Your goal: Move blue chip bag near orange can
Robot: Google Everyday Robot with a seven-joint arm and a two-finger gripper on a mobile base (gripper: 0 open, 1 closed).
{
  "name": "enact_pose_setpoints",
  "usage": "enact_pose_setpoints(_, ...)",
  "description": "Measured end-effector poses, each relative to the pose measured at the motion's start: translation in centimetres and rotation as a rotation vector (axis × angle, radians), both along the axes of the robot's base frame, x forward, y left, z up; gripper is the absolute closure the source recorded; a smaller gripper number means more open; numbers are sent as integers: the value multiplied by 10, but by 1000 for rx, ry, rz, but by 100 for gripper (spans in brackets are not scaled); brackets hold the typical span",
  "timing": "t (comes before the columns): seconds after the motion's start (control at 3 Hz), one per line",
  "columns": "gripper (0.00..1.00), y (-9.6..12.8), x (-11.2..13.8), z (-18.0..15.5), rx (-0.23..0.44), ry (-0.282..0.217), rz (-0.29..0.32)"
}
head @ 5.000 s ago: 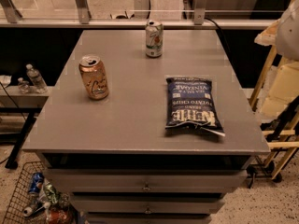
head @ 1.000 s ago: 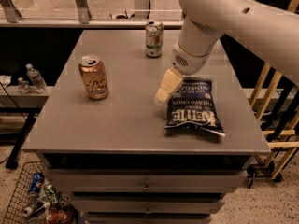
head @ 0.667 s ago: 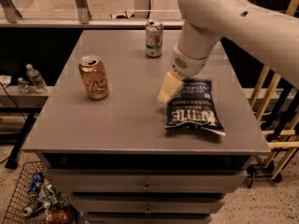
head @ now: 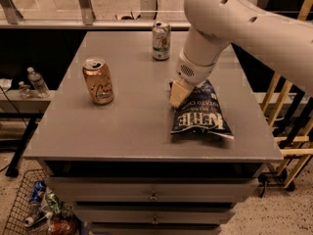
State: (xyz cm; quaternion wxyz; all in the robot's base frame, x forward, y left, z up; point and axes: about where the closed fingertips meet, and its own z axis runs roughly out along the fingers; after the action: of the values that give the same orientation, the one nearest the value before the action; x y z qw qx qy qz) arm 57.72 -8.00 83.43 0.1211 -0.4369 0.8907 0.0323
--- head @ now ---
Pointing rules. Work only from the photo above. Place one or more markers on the small clear water bottle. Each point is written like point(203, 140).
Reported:
point(24, 89)

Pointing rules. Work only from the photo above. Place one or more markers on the wire mesh basket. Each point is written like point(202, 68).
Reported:
point(23, 208)

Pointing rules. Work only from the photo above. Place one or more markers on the white green soda can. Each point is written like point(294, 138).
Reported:
point(161, 40)

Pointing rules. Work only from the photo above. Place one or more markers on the orange soda can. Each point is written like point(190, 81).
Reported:
point(98, 80)

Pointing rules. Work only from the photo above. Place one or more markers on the red soda can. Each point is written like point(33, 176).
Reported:
point(61, 227)

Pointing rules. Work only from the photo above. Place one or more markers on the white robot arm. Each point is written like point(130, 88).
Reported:
point(285, 45)

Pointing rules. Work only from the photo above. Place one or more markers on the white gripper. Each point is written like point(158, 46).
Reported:
point(193, 71)

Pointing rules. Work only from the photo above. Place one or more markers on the green crushed can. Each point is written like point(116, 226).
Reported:
point(54, 203)

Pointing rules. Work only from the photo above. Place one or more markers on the blue Pepsi can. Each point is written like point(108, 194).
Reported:
point(37, 192)

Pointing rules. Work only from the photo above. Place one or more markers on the blue Kettle chip bag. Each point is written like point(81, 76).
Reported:
point(201, 113)

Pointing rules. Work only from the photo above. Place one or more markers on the grey drawer cabinet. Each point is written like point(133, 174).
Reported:
point(119, 165)

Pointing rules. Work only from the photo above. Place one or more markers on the white bottle in basket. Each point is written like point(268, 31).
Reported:
point(36, 218)

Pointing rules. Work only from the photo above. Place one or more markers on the metal railing frame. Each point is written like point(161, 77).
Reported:
point(90, 14)

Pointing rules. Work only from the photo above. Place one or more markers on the tall clear water bottle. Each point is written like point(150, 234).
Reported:
point(38, 82)

